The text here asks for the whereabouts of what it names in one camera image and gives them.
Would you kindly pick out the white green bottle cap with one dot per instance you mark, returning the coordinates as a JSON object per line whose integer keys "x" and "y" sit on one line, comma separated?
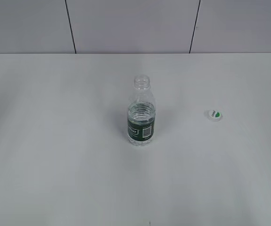
{"x": 213, "y": 115}

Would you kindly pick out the clear plastic water bottle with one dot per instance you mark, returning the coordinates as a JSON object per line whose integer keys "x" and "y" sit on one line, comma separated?
{"x": 141, "y": 112}

